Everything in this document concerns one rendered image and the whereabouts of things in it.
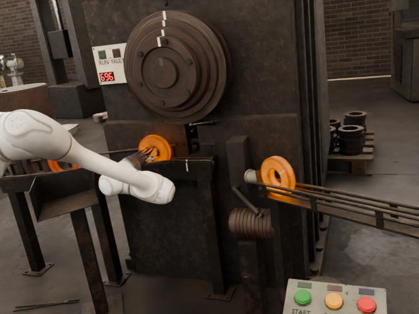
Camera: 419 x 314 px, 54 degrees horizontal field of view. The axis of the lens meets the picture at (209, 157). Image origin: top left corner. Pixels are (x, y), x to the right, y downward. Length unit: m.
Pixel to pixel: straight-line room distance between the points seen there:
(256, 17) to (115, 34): 0.68
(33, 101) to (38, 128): 3.34
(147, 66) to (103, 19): 0.44
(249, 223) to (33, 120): 0.94
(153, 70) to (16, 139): 0.74
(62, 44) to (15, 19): 3.41
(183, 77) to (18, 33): 9.16
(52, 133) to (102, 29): 1.02
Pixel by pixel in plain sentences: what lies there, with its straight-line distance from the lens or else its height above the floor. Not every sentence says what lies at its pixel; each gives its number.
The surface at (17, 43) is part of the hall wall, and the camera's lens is 10.75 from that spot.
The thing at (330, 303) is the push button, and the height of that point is 0.61.
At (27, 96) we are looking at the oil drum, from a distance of 4.43.
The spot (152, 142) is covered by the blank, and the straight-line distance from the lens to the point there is 1.90.
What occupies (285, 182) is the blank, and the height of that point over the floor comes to 0.70.
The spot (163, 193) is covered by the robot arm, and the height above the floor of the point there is 0.71.
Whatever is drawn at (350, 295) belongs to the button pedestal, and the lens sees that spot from 1.12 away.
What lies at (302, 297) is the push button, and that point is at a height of 0.61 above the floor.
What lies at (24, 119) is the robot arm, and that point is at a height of 1.12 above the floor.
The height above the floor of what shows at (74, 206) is 0.60.
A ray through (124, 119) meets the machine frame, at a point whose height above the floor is 0.88.
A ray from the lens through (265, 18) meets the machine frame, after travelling 1.77.
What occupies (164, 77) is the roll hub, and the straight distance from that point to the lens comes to 1.67.
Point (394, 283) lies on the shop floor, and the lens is 2.23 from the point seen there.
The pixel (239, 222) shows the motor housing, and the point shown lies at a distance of 1.69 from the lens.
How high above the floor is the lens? 1.29
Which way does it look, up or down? 18 degrees down
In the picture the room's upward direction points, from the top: 8 degrees counter-clockwise
